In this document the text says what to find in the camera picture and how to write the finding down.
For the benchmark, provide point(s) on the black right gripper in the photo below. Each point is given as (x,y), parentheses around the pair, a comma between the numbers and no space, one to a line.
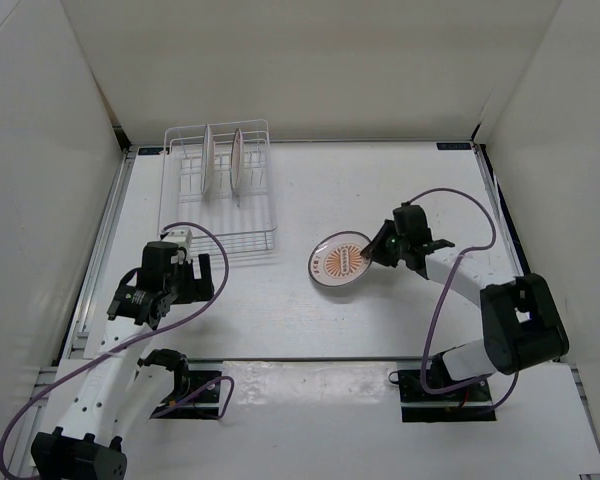
(374,250)

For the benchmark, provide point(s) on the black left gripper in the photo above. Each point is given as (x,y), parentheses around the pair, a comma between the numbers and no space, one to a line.
(198,289)

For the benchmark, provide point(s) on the white plate orange sun pattern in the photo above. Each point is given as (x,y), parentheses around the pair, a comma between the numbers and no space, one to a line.
(337,260)

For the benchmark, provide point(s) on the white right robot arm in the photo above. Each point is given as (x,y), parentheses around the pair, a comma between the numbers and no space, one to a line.
(521,326)

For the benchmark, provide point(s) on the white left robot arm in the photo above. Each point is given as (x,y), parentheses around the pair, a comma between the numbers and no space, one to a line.
(127,383)

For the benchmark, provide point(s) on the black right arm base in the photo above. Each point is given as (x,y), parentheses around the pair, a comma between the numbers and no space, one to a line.
(471,404)

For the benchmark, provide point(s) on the white plate left in rack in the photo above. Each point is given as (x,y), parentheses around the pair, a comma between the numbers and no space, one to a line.
(207,160)

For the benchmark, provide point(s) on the white plate in rack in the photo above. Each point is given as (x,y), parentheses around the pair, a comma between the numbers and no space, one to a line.
(236,160)
(207,160)

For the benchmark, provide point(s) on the white plate middle in rack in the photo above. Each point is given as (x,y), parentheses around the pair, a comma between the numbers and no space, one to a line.
(236,160)

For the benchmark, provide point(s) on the white wire dish rack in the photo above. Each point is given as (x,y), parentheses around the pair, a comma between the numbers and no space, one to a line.
(244,223)

